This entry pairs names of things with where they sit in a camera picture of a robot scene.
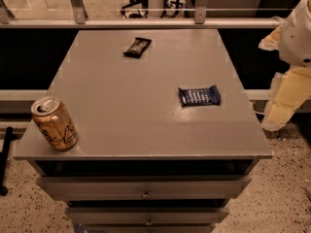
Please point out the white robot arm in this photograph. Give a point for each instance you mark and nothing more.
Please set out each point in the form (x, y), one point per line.
(290, 90)

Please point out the blue rxbar blueberry bar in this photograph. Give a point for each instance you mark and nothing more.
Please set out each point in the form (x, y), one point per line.
(207, 96)

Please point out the grey drawer cabinet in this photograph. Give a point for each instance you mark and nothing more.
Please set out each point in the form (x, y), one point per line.
(131, 121)

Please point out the black snack bar wrapper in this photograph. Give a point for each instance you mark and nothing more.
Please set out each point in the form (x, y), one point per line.
(138, 47)

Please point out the top grey drawer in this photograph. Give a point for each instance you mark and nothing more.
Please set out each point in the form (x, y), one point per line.
(143, 188)

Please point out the grey drawer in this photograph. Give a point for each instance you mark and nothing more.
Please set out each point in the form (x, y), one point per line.
(143, 188)
(151, 229)
(147, 216)

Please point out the black office chair base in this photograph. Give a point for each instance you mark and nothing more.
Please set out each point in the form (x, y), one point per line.
(139, 14)

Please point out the gold beverage can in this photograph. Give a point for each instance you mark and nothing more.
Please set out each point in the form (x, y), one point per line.
(54, 122)

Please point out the middle grey drawer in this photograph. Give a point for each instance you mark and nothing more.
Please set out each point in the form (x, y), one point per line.
(147, 216)

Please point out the bottom grey drawer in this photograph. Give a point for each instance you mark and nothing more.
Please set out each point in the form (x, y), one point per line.
(151, 229)

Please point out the black stand leg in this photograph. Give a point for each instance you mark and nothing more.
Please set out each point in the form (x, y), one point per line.
(3, 159)

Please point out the glass railing with metal posts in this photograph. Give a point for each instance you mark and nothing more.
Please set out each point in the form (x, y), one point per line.
(100, 14)

